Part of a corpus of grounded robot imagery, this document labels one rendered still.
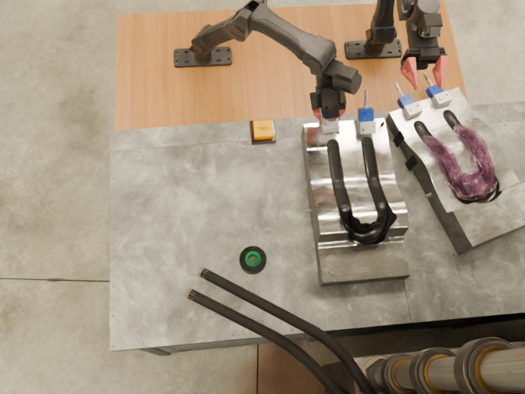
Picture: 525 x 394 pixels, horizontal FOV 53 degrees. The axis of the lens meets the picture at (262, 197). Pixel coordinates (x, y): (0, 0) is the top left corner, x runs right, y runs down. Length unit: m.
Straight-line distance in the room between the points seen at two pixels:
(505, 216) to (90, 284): 1.73
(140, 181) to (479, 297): 1.10
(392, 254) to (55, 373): 1.54
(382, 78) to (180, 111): 0.71
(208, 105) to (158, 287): 0.62
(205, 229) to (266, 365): 0.91
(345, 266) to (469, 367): 0.75
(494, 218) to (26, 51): 2.40
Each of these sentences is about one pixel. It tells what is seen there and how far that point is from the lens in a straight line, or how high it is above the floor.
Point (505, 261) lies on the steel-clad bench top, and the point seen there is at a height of 0.80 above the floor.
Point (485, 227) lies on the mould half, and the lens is 1.68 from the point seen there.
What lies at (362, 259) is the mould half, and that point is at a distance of 1.60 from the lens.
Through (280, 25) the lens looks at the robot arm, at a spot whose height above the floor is 1.21.
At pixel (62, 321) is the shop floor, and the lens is 2.53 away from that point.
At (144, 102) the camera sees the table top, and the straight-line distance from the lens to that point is 1.85.
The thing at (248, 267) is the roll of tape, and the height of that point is 0.84.
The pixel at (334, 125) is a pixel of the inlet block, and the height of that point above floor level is 0.95.
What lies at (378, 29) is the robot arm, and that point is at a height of 0.96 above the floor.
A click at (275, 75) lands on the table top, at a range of 1.88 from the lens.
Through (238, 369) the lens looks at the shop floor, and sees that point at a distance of 2.39.
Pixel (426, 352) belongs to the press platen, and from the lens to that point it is 1.16.
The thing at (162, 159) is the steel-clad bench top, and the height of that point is 0.80.
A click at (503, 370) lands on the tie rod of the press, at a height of 1.62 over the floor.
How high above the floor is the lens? 2.39
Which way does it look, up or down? 71 degrees down
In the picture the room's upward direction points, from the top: 4 degrees clockwise
